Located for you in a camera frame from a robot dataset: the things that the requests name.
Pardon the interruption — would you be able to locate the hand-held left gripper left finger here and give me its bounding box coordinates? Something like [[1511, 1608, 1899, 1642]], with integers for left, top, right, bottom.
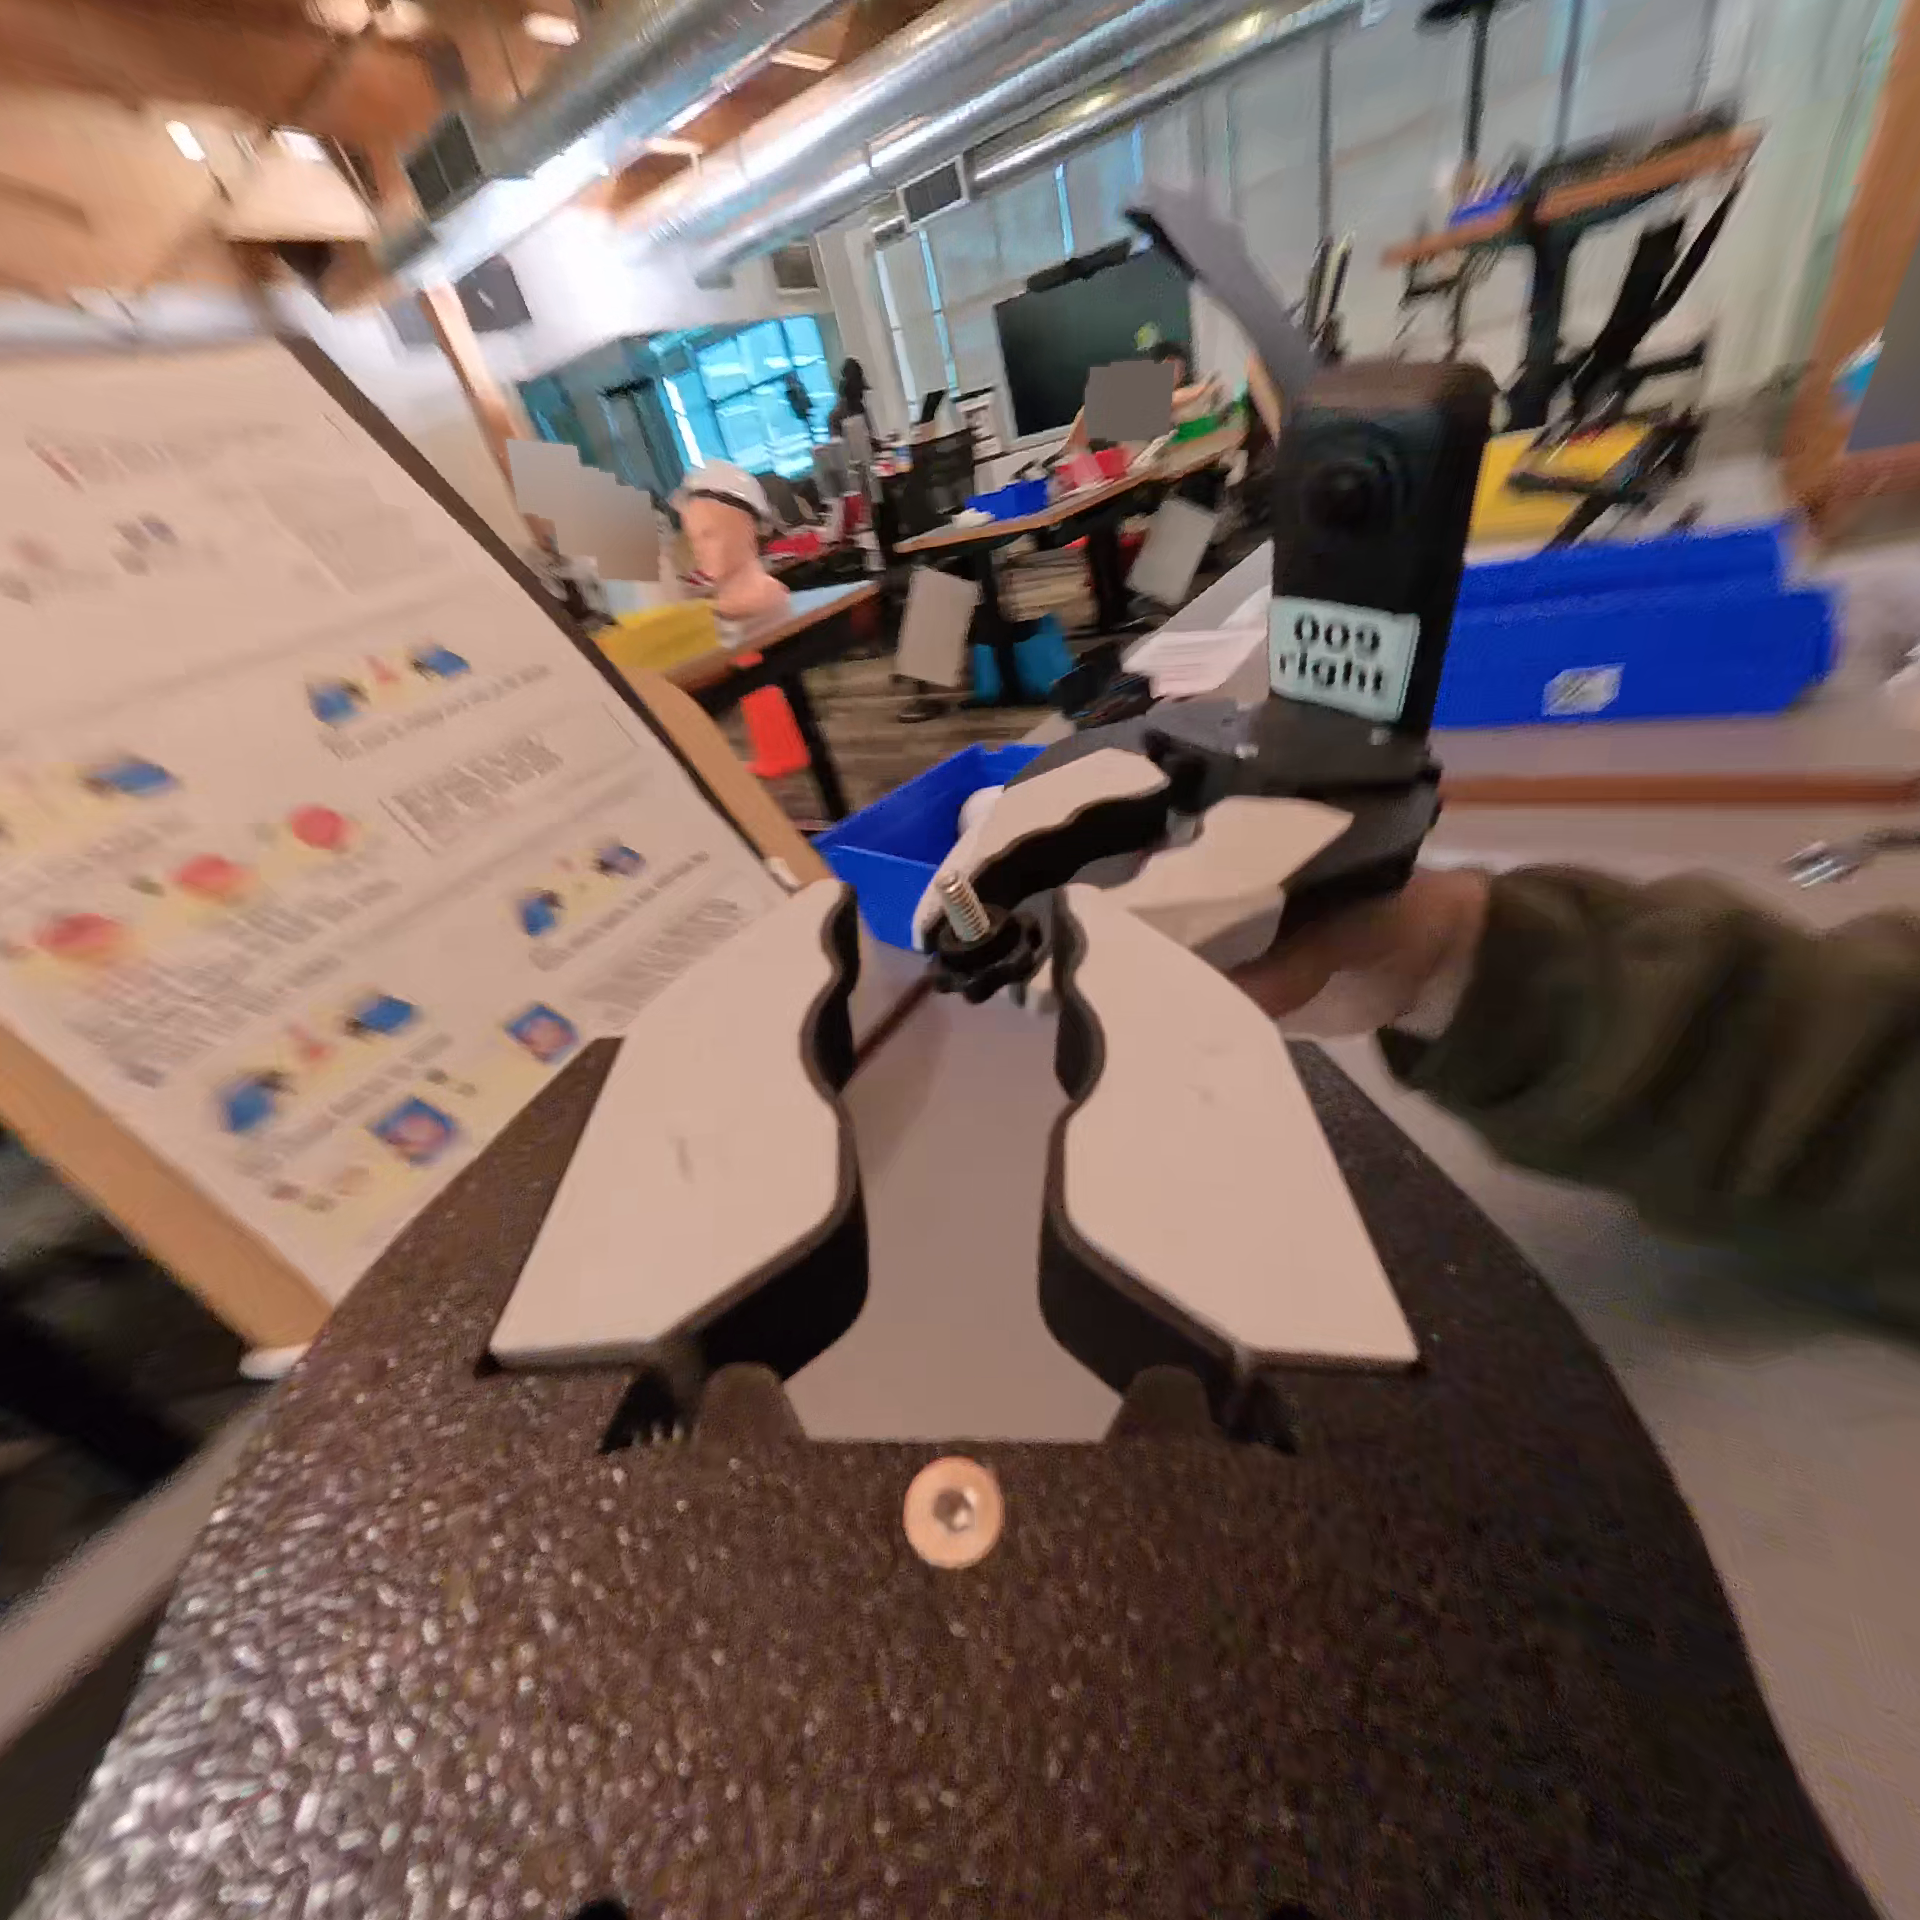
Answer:
[[480, 878, 872, 1390]]

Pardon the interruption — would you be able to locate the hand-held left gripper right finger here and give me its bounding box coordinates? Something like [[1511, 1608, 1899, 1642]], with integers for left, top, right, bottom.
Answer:
[[1043, 881, 1425, 1394]]

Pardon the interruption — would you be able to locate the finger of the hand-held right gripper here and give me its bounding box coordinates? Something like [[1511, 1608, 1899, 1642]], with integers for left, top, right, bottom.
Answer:
[[937, 746, 1176, 950], [1117, 793, 1356, 973]]

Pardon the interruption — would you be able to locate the black star knob screw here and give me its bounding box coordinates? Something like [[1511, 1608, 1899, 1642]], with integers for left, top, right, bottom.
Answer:
[[931, 871, 1047, 1008]]

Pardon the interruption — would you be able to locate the person's right forearm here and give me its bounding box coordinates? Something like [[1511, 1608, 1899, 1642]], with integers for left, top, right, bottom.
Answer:
[[1376, 862, 1920, 1330]]

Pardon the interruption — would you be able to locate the person's right hand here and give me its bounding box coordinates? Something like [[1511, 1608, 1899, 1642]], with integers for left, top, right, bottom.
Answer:
[[1231, 866, 1491, 1040]]

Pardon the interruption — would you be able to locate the blue plastic bin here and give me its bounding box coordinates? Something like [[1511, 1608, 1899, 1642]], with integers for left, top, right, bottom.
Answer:
[[817, 742, 1052, 954]]

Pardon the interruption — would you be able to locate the white paper sheet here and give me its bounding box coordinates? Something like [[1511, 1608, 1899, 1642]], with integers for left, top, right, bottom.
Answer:
[[1123, 621, 1279, 702]]

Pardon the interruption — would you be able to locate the large blue storage bin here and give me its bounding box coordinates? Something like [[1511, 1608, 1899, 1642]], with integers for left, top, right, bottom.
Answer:
[[1437, 516, 1842, 732]]

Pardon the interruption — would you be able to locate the black equipment stand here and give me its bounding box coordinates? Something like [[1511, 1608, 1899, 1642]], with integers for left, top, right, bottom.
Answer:
[[1383, 121, 1770, 439]]

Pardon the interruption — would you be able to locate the orange traffic cone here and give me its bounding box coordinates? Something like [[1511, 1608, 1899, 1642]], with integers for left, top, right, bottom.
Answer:
[[740, 682, 817, 782]]

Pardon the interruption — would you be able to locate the yellow plastic bin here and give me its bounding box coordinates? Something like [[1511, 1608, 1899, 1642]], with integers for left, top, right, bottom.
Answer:
[[596, 603, 726, 671]]

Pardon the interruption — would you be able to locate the printed instruction board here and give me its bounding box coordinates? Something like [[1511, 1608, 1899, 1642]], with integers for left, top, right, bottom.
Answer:
[[0, 329, 829, 1352]]

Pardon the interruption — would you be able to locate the black wall monitor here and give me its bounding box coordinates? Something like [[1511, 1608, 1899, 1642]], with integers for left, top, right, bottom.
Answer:
[[992, 245, 1197, 439]]

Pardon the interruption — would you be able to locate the silver ceiling duct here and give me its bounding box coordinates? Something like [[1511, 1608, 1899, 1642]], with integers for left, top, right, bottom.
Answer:
[[382, 0, 858, 280], [630, 0, 1360, 288]]

